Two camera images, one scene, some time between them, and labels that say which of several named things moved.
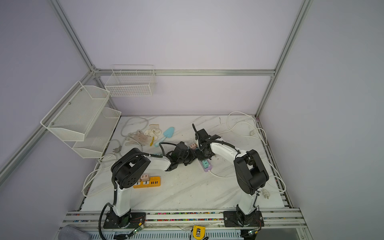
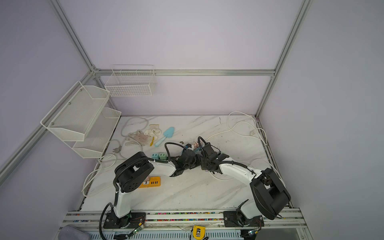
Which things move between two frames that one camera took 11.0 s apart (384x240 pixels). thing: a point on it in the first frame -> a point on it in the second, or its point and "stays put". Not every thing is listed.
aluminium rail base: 279,224 stays put
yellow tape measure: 199,232 stays put
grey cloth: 70,232 stays put
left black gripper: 191,152 -> 197,158
